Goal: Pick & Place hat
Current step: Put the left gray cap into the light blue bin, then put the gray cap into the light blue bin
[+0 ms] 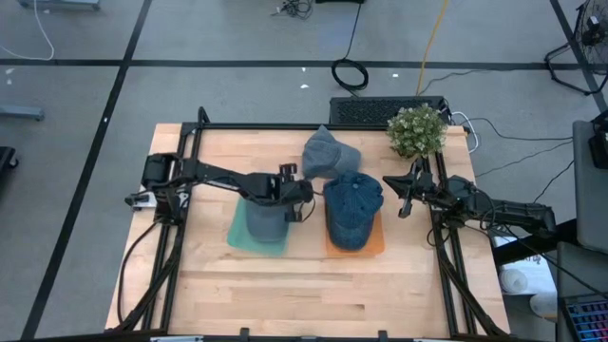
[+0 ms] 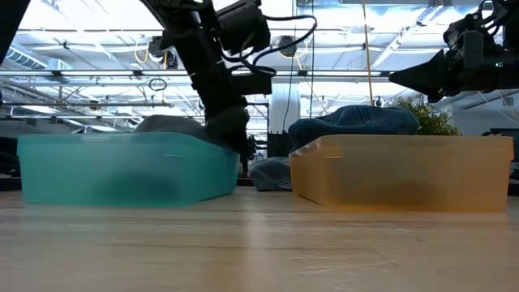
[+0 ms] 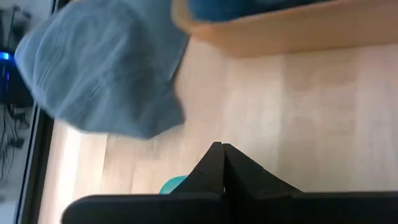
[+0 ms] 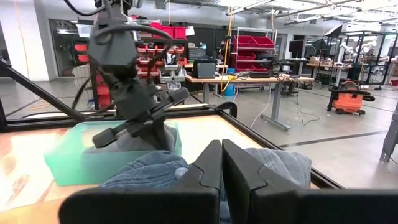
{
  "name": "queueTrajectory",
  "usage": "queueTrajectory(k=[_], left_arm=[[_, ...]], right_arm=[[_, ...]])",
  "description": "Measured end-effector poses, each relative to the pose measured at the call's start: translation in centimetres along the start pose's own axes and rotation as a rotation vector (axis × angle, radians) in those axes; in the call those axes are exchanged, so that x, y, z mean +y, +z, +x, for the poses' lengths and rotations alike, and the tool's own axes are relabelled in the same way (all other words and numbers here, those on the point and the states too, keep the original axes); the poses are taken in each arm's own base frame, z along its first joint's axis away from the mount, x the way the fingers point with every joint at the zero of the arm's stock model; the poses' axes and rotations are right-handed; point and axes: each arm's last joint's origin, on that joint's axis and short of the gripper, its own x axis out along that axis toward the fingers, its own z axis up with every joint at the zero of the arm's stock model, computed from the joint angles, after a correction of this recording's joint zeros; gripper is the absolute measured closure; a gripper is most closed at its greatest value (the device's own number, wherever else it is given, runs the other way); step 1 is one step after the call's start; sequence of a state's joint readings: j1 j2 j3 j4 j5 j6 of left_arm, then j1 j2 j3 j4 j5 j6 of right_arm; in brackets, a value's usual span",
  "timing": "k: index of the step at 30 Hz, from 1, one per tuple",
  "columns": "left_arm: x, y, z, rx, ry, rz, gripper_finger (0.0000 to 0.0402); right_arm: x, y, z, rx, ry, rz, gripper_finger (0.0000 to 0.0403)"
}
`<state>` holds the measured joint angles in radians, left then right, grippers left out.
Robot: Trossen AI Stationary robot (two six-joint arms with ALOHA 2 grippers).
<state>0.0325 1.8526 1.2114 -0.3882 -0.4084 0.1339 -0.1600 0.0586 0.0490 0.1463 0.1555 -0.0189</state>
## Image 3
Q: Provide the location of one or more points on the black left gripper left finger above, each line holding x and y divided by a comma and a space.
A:
186, 208

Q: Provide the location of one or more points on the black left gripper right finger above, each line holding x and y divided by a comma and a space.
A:
280, 208

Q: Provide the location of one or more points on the teal plastic bin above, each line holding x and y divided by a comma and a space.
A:
171, 186

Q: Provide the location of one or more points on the dark blue cap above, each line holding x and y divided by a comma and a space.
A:
233, 9

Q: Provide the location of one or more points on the grey cap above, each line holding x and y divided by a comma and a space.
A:
99, 68

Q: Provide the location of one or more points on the orange plastic bin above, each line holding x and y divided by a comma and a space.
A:
280, 37

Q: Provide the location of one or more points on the black device with blue light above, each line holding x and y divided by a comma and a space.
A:
15, 87

